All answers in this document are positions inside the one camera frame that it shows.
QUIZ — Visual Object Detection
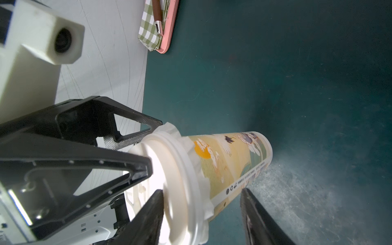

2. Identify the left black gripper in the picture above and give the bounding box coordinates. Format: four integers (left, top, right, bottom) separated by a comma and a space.
1, 134, 152, 245

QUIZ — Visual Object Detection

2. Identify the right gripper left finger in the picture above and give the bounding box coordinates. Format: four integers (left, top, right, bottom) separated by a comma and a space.
104, 189, 164, 245

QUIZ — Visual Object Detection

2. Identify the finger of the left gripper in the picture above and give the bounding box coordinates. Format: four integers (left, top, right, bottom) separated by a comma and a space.
1, 96, 163, 150

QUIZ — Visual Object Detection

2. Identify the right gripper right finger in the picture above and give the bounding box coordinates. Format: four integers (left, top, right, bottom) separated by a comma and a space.
240, 188, 295, 245

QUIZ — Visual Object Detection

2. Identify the white plastic cup lid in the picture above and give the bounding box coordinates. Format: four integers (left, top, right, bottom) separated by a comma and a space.
124, 134, 209, 245

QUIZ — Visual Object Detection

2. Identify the printed paper milk tea cup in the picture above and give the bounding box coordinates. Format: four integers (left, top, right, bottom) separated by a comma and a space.
190, 131, 273, 217

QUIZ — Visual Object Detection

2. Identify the green checkered cloth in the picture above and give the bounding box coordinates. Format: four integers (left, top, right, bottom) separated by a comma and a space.
138, 0, 162, 51

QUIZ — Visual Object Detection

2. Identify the pink tray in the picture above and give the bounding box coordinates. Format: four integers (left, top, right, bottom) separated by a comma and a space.
156, 0, 179, 54

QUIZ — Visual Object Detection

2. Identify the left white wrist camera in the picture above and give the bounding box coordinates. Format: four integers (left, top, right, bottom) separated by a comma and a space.
1, 1, 85, 123

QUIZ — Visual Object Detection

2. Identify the wooden handled spatula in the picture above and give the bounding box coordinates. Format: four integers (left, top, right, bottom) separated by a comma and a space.
151, 0, 163, 36

